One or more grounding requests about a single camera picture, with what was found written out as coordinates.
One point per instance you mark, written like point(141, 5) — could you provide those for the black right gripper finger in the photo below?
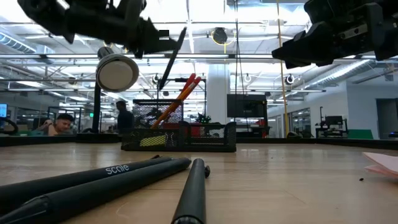
point(311, 63)
point(304, 46)

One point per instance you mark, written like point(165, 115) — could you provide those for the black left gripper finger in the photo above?
point(155, 43)

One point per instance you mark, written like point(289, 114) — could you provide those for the black wall screen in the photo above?
point(247, 105)

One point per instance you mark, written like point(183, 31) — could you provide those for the black mesh desk organizer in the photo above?
point(211, 144)

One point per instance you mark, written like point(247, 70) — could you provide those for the seated person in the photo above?
point(60, 124)

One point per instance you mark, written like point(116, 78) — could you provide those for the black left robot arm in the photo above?
point(43, 15)

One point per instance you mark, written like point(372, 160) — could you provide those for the blue-lit computer monitor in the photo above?
point(2, 110)

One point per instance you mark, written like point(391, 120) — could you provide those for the orange pencil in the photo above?
point(180, 99)
point(172, 107)

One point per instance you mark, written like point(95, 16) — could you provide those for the black table frame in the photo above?
point(342, 142)

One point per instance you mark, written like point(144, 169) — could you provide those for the standing person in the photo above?
point(124, 119)

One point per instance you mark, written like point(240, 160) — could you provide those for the green panel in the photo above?
point(360, 134)

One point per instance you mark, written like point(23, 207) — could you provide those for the pink sticky note pad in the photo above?
point(385, 163)

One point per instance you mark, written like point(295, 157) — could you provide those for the background robot station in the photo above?
point(332, 123)

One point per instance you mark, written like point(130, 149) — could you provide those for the black desk lamp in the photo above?
point(116, 73)

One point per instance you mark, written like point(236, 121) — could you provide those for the black curved background object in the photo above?
point(9, 122)

